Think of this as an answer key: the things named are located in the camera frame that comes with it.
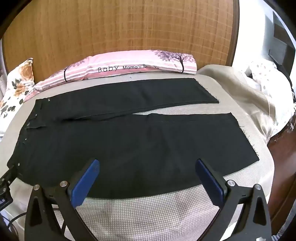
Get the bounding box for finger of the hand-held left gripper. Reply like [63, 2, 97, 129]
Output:
[0, 169, 19, 186]

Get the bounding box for black cable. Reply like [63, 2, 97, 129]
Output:
[5, 212, 27, 226]

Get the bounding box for white floral blanket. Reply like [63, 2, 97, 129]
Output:
[245, 61, 296, 139]

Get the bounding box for pink printed mat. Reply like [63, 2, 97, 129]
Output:
[23, 49, 197, 102]

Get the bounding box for wooden headboard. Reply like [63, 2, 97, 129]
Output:
[2, 0, 240, 81]

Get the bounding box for black pants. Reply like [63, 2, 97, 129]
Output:
[7, 77, 259, 200]

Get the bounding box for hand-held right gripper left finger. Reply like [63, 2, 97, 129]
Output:
[25, 159, 100, 241]

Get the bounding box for floral pillow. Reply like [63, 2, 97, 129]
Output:
[0, 58, 35, 135]

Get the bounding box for black television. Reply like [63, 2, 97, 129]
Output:
[268, 11, 296, 77]

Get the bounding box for beige blanket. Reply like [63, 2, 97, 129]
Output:
[196, 64, 278, 144]

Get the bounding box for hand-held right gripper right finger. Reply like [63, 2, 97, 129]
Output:
[195, 159, 271, 241]

